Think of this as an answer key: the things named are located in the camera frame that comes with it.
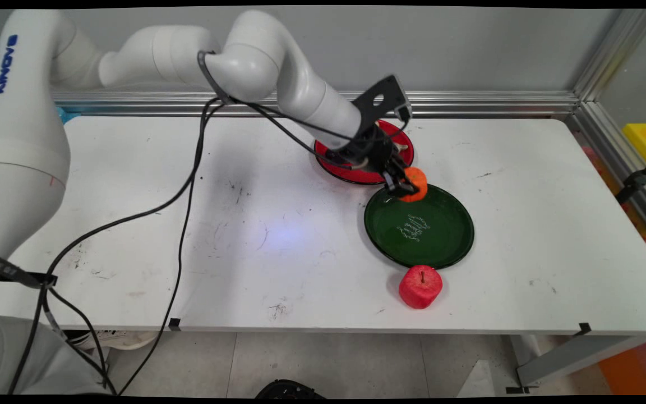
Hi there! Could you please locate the long aluminium frame rail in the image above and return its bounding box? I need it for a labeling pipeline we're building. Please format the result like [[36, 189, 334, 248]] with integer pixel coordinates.
[[51, 91, 582, 118]]

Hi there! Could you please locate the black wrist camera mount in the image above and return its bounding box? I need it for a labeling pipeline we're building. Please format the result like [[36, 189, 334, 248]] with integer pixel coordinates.
[[352, 75, 412, 123]]

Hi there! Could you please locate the black cable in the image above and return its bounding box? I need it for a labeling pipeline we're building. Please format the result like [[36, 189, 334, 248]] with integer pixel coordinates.
[[6, 52, 368, 394], [43, 98, 357, 395]]

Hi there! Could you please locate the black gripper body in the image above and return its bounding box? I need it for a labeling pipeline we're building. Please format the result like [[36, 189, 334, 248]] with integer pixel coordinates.
[[326, 121, 403, 178]]

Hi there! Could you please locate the red plate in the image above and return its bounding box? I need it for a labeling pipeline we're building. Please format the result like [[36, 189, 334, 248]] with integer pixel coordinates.
[[314, 118, 415, 185]]

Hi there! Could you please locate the green plate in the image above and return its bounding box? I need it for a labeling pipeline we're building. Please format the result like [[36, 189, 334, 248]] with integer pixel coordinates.
[[364, 183, 475, 270]]

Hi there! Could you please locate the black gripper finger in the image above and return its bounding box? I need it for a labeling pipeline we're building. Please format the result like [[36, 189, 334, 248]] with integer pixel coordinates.
[[381, 168, 404, 198], [393, 160, 417, 197]]

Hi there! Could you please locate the white shoe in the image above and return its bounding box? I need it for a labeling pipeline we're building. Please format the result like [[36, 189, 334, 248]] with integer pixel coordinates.
[[68, 330, 160, 352]]

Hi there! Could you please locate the red apple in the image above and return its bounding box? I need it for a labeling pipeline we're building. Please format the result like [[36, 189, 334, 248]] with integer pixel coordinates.
[[399, 265, 444, 310]]

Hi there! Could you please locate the orange box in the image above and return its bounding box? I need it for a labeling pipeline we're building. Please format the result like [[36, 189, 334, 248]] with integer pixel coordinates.
[[598, 336, 646, 395]]

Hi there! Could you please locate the aluminium corner frame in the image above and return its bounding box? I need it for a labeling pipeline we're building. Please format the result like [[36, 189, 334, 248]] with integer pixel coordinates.
[[572, 8, 646, 250]]

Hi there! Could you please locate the black printed velcro strap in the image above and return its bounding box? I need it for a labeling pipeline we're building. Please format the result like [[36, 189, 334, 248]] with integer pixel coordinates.
[[0, 253, 58, 289]]

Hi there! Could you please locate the black round object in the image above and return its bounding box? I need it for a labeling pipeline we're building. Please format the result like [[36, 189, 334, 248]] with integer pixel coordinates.
[[255, 379, 327, 400]]

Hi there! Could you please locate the orange fruit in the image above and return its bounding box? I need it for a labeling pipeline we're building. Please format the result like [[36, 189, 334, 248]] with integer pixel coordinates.
[[399, 167, 429, 203]]

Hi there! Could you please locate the grey table leg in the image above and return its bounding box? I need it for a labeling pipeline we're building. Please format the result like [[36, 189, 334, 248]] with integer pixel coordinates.
[[504, 334, 640, 393]]

